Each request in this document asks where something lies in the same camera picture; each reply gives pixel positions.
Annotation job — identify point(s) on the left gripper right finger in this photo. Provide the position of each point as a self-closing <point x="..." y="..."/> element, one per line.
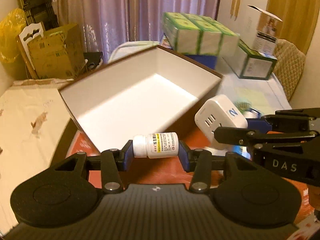
<point x="189" y="158"/>

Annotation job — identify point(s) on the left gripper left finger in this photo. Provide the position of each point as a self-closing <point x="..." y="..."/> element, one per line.
<point x="122" y="158"/>

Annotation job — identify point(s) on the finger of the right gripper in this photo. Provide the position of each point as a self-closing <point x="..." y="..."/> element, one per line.
<point x="287" y="121"/>
<point x="245" y="137"/>

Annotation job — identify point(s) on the white cube power adapter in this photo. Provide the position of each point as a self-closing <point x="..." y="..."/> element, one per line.
<point x="216" y="112"/>

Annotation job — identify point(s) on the white pill bottle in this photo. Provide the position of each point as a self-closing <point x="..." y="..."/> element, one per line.
<point x="156" y="145"/>

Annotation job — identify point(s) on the right hand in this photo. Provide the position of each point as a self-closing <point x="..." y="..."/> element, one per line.
<point x="314" y="196"/>

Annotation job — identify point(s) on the orange printed cardboard mat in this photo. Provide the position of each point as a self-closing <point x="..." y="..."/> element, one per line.
<point x="170" y="171"/>

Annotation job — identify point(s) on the pastel checked cloth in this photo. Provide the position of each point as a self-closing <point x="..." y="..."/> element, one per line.
<point x="250" y="92"/>

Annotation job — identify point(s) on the quilted beige chair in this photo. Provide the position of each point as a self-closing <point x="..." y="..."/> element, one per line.
<point x="289" y="66"/>

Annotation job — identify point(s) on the dark green white box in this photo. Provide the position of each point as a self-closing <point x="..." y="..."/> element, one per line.
<point x="250" y="64"/>

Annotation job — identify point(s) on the brown white open box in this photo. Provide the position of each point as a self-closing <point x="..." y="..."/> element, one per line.
<point x="100" y="106"/>

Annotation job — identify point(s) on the cream cartoon cloth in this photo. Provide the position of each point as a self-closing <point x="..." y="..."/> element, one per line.
<point x="33" y="118"/>

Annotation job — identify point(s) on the black bag with logo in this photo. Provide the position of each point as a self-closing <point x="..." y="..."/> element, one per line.
<point x="93" y="59"/>

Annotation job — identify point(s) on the tall white product box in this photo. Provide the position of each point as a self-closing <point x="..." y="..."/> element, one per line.
<point x="261" y="30"/>

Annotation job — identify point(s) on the green tissue pack bundle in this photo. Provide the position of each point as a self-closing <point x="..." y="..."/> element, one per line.
<point x="192" y="34"/>

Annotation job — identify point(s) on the brown cardboard box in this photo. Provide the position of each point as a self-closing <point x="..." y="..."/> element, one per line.
<point x="58" y="53"/>

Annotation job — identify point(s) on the purple lace curtain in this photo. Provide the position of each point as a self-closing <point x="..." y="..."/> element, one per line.
<point x="105" y="24"/>

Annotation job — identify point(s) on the yellow plastic bag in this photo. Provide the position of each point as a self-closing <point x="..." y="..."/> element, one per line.
<point x="11" y="26"/>

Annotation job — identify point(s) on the black folding rack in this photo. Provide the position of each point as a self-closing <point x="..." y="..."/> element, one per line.
<point x="40" y="11"/>

